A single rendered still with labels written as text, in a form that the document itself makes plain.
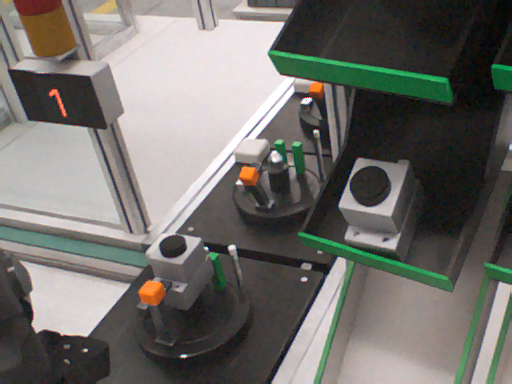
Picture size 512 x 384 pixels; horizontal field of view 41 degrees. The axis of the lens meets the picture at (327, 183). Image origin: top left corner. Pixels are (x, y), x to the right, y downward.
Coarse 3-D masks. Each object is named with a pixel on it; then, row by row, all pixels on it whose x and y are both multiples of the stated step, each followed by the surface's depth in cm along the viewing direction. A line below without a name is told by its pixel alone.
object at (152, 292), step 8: (160, 280) 74; (144, 288) 71; (152, 288) 71; (160, 288) 71; (168, 288) 73; (144, 296) 71; (152, 296) 70; (160, 296) 71; (152, 304) 71; (160, 304) 72; (152, 312) 73; (160, 312) 72; (160, 320) 73; (168, 320) 74; (160, 328) 74; (168, 328) 74; (160, 336) 75; (168, 336) 75
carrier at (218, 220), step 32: (256, 160) 108; (288, 160) 108; (320, 160) 97; (224, 192) 103; (288, 192) 98; (192, 224) 97; (224, 224) 96; (256, 224) 95; (288, 224) 94; (256, 256) 91; (288, 256) 89; (320, 256) 88
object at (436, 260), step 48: (480, 48) 61; (384, 96) 62; (480, 96) 59; (384, 144) 59; (432, 144) 58; (480, 144) 56; (336, 192) 58; (432, 192) 55; (480, 192) 51; (336, 240) 56; (432, 240) 53
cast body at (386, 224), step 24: (360, 168) 51; (384, 168) 51; (408, 168) 50; (360, 192) 49; (384, 192) 49; (408, 192) 51; (360, 216) 50; (384, 216) 49; (408, 216) 52; (360, 240) 52; (384, 240) 51; (408, 240) 52
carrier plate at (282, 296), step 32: (224, 256) 90; (128, 288) 87; (256, 288) 85; (288, 288) 84; (320, 288) 85; (128, 320) 82; (256, 320) 80; (288, 320) 80; (128, 352) 78; (256, 352) 76
